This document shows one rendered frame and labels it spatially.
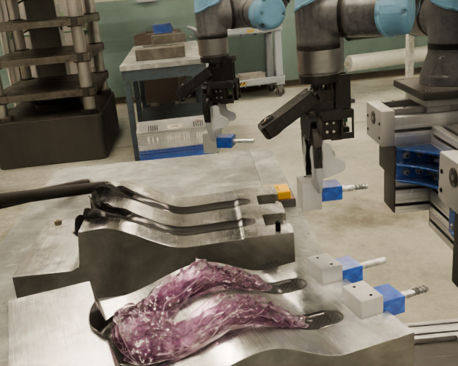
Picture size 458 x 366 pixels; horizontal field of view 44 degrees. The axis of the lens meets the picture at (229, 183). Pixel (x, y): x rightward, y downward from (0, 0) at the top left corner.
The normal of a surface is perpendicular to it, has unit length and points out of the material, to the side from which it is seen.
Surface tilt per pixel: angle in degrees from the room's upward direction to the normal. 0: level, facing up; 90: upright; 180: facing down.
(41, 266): 0
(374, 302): 90
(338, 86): 90
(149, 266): 90
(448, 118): 90
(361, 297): 0
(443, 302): 0
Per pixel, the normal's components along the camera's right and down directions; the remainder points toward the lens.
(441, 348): -0.08, -0.94
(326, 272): 0.35, 0.27
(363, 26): -0.37, 0.73
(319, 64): -0.09, 0.33
